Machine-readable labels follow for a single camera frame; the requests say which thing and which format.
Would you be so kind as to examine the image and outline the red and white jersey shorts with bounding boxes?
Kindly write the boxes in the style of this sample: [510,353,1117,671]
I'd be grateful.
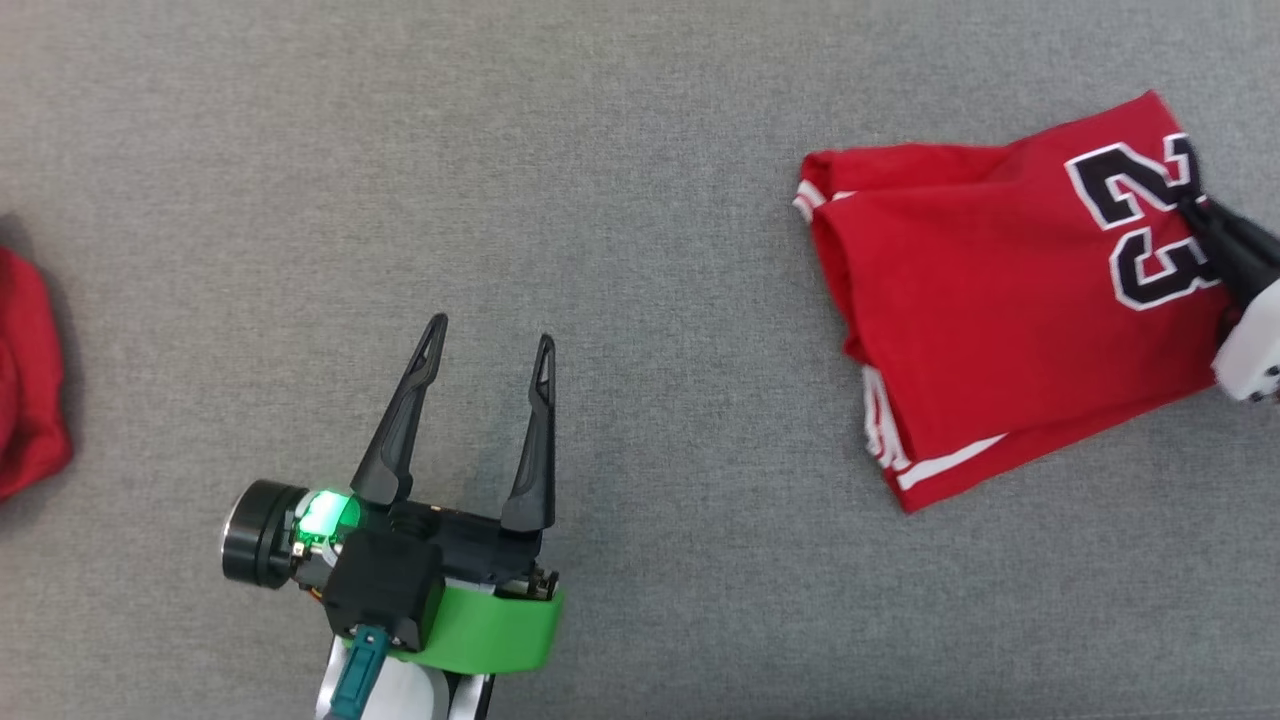
[793,90,1251,514]

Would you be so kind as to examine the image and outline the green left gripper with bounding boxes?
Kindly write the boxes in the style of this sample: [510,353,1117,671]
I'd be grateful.
[222,313,564,676]

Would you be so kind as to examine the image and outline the grey fabric sofa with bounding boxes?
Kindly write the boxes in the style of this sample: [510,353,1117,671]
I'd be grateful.
[0,0,1280,720]

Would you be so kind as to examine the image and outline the teal left camera connector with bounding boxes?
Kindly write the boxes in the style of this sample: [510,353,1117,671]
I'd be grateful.
[323,625,393,720]

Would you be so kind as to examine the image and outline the red shorts white stripe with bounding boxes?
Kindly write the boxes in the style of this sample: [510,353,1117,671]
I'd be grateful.
[0,245,74,501]

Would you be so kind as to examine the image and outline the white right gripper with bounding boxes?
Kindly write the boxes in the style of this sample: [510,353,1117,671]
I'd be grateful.
[1177,198,1280,404]

